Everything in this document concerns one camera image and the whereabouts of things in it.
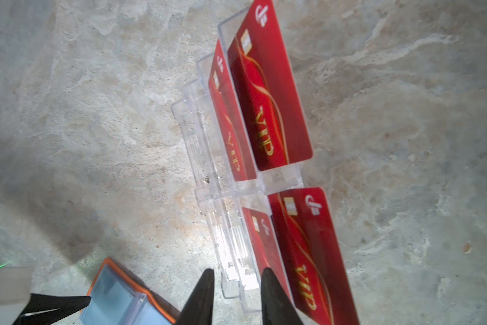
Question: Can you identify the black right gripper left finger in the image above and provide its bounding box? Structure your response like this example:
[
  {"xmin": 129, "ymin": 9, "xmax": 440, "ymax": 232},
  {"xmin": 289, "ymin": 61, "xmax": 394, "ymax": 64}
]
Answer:
[{"xmin": 175, "ymin": 268, "xmax": 215, "ymax": 325}]

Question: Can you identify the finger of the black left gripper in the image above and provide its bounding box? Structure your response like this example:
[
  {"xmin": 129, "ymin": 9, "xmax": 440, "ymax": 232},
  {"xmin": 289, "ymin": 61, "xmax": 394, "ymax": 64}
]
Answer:
[{"xmin": 13, "ymin": 293, "xmax": 91, "ymax": 325}]

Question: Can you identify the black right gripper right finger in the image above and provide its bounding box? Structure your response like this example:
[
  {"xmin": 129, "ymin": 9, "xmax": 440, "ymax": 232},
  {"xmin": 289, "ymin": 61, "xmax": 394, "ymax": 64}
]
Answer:
[{"xmin": 260, "ymin": 268, "xmax": 303, "ymax": 325}]

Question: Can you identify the orange card holder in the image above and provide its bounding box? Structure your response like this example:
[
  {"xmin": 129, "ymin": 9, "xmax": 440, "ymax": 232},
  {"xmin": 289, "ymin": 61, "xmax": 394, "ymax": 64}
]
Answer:
[{"xmin": 80, "ymin": 258, "xmax": 176, "ymax": 324}]

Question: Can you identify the red card right stack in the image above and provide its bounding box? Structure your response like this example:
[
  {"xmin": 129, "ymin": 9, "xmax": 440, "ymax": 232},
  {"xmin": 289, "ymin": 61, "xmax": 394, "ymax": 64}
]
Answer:
[{"xmin": 242, "ymin": 187, "xmax": 359, "ymax": 324}]

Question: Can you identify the red card stack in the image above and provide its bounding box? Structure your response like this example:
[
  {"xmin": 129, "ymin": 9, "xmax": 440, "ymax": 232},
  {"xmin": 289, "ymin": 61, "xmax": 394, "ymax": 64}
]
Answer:
[
  {"xmin": 208, "ymin": 1, "xmax": 313, "ymax": 181},
  {"xmin": 242, "ymin": 187, "xmax": 359, "ymax": 324}
]

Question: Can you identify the red card left stack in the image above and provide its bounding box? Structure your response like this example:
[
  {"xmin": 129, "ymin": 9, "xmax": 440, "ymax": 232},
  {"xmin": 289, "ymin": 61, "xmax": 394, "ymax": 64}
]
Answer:
[{"xmin": 208, "ymin": 1, "xmax": 313, "ymax": 181}]

